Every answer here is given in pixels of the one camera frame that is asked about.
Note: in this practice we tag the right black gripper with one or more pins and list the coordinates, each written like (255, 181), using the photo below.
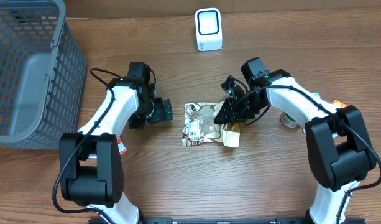
(238, 109)

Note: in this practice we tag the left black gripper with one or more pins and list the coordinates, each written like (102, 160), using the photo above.
(166, 109)

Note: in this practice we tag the beige Pantree snack pouch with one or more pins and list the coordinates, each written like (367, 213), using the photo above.
(200, 128)

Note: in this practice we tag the green lid spice jar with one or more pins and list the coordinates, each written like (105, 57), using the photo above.
(287, 121)

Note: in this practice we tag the red stick sachet pack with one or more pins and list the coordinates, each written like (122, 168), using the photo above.
(121, 146)

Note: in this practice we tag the orange small carton box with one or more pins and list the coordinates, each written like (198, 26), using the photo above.
(339, 104)

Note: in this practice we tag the teal orange tissue pack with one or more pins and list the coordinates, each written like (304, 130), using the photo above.
(316, 95)

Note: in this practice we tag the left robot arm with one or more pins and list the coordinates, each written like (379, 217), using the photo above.
(91, 177)

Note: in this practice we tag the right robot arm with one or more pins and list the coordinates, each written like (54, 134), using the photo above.
(340, 153)

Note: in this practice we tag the white barcode scanner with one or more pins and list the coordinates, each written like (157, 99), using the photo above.
(209, 30)

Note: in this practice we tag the grey plastic mesh basket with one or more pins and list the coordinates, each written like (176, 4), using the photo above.
(42, 74)

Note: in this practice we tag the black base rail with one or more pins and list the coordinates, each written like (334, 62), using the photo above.
(278, 220)

